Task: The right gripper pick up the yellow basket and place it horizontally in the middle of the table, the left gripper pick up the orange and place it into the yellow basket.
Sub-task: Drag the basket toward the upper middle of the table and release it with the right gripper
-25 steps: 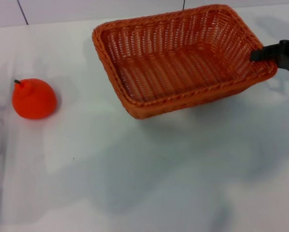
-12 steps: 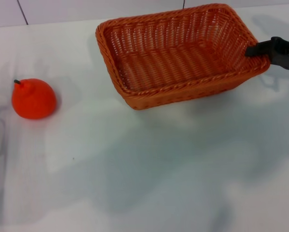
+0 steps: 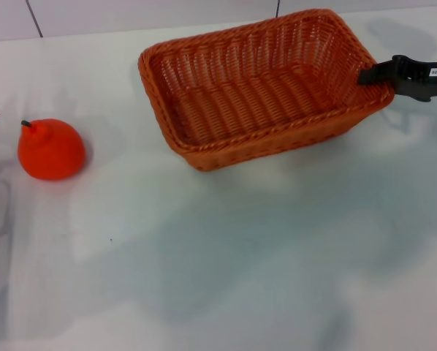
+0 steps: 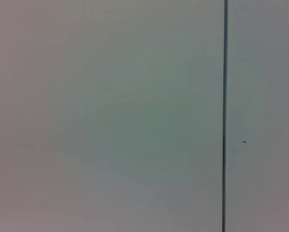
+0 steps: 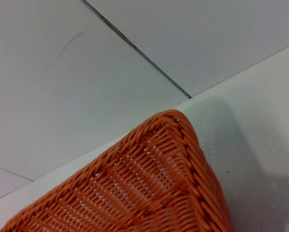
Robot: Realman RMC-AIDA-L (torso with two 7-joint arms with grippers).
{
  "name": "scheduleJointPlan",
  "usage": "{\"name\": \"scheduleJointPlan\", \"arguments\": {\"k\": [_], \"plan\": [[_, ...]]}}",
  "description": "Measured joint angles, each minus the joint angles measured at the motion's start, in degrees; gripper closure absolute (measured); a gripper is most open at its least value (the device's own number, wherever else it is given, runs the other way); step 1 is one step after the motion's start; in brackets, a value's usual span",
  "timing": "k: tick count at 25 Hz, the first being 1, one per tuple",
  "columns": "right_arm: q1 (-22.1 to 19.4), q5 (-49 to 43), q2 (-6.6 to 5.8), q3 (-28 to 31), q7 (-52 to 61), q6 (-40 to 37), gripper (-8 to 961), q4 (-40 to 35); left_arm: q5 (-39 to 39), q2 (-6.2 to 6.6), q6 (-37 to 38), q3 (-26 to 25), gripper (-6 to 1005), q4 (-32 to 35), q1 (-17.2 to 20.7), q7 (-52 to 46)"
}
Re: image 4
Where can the dark panel joint line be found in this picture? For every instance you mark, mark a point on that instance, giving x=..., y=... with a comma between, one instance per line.
x=224, y=120

